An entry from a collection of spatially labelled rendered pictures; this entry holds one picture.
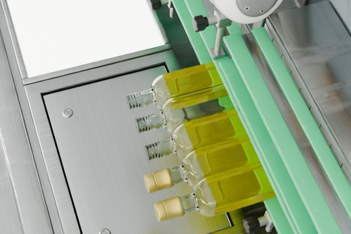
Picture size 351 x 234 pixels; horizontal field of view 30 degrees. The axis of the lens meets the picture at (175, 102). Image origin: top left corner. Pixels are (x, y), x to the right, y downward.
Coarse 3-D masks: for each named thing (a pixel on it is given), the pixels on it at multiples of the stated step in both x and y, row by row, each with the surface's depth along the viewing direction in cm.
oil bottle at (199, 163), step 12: (216, 144) 117; (228, 144) 117; (240, 144) 117; (192, 156) 115; (204, 156) 115; (216, 156) 115; (228, 156) 116; (240, 156) 116; (252, 156) 116; (192, 168) 114; (204, 168) 114; (216, 168) 114; (228, 168) 115; (192, 180) 114
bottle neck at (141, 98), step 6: (150, 90) 124; (126, 96) 124; (132, 96) 123; (138, 96) 123; (144, 96) 124; (150, 96) 124; (132, 102) 123; (138, 102) 123; (144, 102) 124; (150, 102) 124; (132, 108) 124
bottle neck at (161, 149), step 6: (150, 144) 118; (156, 144) 118; (162, 144) 118; (168, 144) 118; (150, 150) 117; (156, 150) 117; (162, 150) 117; (168, 150) 118; (150, 156) 117; (156, 156) 117; (162, 156) 118
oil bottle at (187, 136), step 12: (192, 120) 119; (204, 120) 119; (216, 120) 119; (228, 120) 119; (240, 120) 120; (180, 132) 118; (192, 132) 118; (204, 132) 118; (216, 132) 118; (228, 132) 118; (240, 132) 118; (180, 144) 117; (192, 144) 116; (204, 144) 117; (180, 156) 118
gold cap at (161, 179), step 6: (150, 174) 114; (156, 174) 114; (162, 174) 114; (168, 174) 114; (144, 180) 116; (150, 180) 114; (156, 180) 114; (162, 180) 114; (168, 180) 114; (150, 186) 113; (156, 186) 114; (162, 186) 114; (168, 186) 115; (150, 192) 114
